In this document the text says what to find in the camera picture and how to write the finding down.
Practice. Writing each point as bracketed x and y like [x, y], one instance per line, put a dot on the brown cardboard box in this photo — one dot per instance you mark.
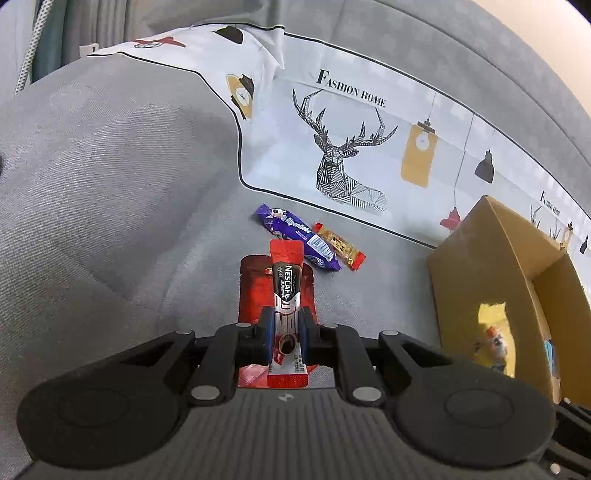
[503, 277]

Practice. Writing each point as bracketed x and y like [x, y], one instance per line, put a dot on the red coffee stick sachet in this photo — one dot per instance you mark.
[286, 281]

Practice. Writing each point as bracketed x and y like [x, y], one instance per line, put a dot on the orange red candy bar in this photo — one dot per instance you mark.
[339, 245]

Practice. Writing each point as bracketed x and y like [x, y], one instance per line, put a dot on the long purple biscuit packet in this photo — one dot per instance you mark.
[295, 233]

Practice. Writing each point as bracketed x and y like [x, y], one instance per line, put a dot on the light blue wafer stick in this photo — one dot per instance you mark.
[549, 354]

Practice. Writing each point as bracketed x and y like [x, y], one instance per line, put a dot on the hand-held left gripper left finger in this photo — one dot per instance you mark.
[266, 339]

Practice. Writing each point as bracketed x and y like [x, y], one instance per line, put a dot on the yellow snack packet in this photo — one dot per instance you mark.
[491, 337]

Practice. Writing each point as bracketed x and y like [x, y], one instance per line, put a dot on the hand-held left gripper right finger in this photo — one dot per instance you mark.
[304, 330]

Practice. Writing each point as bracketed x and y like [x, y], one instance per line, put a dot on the red snack pouch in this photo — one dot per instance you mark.
[251, 290]

